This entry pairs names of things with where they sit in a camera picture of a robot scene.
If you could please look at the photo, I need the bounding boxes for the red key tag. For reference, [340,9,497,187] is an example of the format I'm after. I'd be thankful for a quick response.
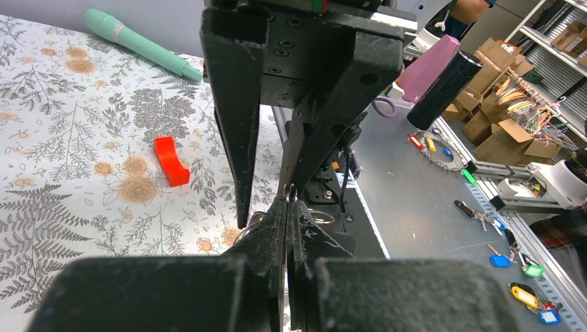
[154,136,190,187]

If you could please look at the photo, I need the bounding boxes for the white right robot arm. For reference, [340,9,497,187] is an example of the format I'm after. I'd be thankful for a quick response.
[200,1,418,228]

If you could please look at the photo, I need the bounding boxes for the black cylinder bottle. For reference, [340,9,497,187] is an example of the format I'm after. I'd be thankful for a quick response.
[406,50,484,131]

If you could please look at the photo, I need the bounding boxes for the grey metal key holder plate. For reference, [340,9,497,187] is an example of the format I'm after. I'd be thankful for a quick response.
[238,183,356,257]

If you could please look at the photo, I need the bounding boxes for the mint green handle tool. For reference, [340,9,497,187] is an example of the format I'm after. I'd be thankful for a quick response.
[84,8,203,82]

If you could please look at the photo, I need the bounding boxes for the cardboard boxes stack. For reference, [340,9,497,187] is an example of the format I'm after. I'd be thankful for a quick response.
[442,37,586,166]

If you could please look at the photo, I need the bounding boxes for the pink foam block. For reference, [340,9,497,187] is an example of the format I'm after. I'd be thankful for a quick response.
[396,35,460,103]

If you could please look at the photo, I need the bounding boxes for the floral table mat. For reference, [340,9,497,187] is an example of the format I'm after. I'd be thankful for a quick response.
[0,13,294,332]

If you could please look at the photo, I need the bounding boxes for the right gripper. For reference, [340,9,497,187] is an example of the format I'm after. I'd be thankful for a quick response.
[200,1,417,229]

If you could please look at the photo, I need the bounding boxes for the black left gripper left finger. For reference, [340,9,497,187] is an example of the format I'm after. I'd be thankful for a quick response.
[28,196,287,331]

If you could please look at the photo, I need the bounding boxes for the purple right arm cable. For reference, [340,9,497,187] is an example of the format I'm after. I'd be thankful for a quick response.
[371,95,397,120]

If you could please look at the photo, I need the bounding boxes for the round keyring with tags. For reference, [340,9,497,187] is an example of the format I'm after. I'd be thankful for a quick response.
[407,130,466,172]

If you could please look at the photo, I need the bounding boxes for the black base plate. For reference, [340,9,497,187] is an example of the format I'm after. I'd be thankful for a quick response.
[302,167,389,259]

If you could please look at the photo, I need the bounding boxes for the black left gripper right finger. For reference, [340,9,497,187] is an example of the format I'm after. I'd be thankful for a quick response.
[287,201,519,331]

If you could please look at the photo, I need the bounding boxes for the loose key tags on bench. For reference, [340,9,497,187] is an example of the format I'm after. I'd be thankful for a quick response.
[453,200,563,325]

